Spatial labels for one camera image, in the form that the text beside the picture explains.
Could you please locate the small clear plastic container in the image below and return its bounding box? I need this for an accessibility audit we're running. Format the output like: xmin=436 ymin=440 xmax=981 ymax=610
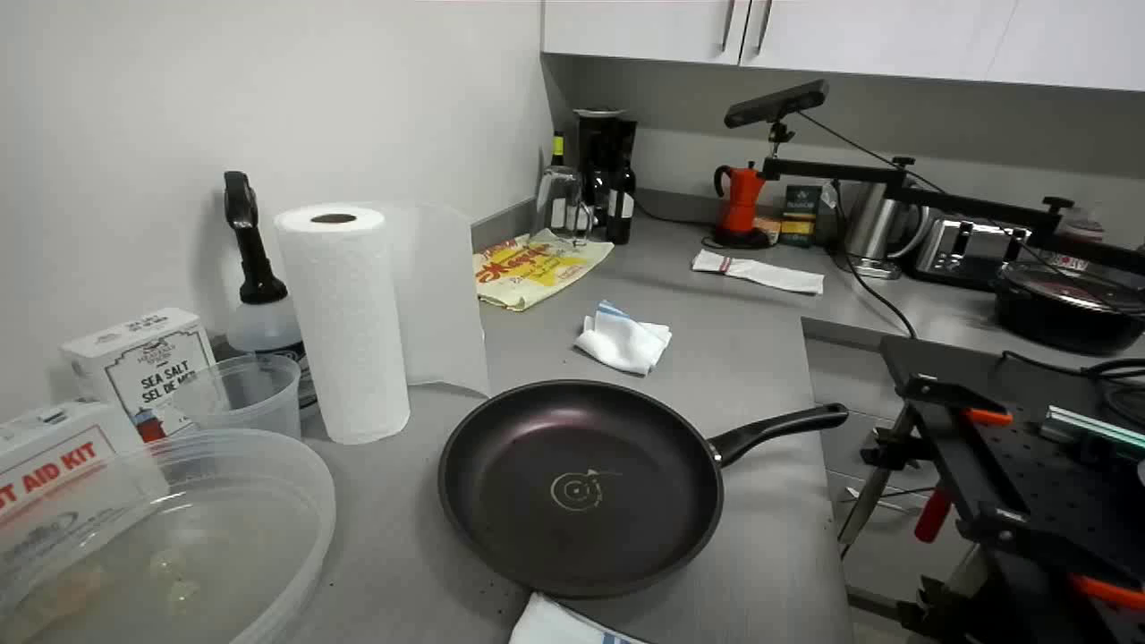
xmin=193 ymin=352 xmax=303 ymax=440

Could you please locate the black coffee maker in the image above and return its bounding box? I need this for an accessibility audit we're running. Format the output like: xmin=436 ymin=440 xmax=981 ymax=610
xmin=569 ymin=108 xmax=616 ymax=236

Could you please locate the silver cabinet handle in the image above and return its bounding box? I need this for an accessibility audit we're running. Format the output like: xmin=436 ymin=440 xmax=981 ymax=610
xmin=743 ymin=0 xmax=777 ymax=59
xmin=712 ymin=0 xmax=743 ymax=56

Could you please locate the silver kettle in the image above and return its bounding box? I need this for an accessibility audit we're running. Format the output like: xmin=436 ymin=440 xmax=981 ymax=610
xmin=845 ymin=183 xmax=922 ymax=270

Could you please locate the white cabinet door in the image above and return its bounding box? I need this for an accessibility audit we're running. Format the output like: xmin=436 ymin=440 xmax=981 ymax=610
xmin=539 ymin=0 xmax=754 ymax=69
xmin=743 ymin=0 xmax=1145 ymax=98

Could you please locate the black camera cable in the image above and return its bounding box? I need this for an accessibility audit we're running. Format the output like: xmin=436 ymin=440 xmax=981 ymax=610
xmin=835 ymin=243 xmax=922 ymax=344

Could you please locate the large clear plastic bowl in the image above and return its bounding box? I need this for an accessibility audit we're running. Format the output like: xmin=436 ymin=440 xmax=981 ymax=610
xmin=0 ymin=427 xmax=341 ymax=644

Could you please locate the black frying pan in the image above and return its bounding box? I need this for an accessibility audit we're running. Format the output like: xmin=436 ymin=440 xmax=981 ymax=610
xmin=434 ymin=374 xmax=853 ymax=601

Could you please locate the spray bottle with black nozzle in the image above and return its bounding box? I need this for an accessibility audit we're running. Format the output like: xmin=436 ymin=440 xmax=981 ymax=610
xmin=220 ymin=167 xmax=302 ymax=355

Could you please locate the black bar-shaped camera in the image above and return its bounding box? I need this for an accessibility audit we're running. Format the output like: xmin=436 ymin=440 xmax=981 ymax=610
xmin=718 ymin=76 xmax=832 ymax=132

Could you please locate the red moka pot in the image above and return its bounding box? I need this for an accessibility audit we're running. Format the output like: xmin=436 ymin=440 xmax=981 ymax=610
xmin=712 ymin=156 xmax=773 ymax=249

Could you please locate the orange-handled clamp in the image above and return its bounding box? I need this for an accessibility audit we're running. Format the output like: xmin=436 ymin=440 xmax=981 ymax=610
xmin=909 ymin=478 xmax=959 ymax=546
xmin=959 ymin=404 xmax=1022 ymax=435
xmin=1065 ymin=569 xmax=1145 ymax=620

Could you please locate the white paper towel roll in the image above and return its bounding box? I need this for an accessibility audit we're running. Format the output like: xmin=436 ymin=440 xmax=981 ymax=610
xmin=272 ymin=200 xmax=493 ymax=447

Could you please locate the white first aid kit box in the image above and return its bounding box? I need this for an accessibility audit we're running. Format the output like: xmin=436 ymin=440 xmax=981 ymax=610
xmin=0 ymin=399 xmax=173 ymax=564

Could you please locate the yellow printed packet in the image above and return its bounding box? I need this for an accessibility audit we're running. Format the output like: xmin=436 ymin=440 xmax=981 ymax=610
xmin=474 ymin=225 xmax=619 ymax=315

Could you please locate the small yellow-green box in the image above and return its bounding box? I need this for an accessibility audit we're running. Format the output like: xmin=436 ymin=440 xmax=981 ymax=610
xmin=780 ymin=183 xmax=832 ymax=245

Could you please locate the plain white folded towel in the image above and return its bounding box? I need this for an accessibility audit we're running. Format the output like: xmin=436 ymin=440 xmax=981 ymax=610
xmin=690 ymin=245 xmax=832 ymax=299

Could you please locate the silver toaster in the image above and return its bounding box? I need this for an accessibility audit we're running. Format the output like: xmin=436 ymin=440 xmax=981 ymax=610
xmin=915 ymin=211 xmax=1033 ymax=288

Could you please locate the white blue-striped cloth towel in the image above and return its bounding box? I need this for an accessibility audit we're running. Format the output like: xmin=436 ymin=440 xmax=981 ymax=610
xmin=504 ymin=589 xmax=648 ymax=644
xmin=569 ymin=299 xmax=675 ymax=378

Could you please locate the black equipment base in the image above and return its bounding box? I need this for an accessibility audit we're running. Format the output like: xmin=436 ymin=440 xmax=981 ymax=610
xmin=835 ymin=336 xmax=1145 ymax=644

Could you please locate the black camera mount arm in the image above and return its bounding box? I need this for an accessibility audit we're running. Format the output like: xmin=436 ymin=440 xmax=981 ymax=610
xmin=764 ymin=148 xmax=1145 ymax=278

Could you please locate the white sea salt box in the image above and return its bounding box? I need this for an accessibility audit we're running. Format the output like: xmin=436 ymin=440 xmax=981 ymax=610
xmin=60 ymin=303 xmax=230 ymax=442

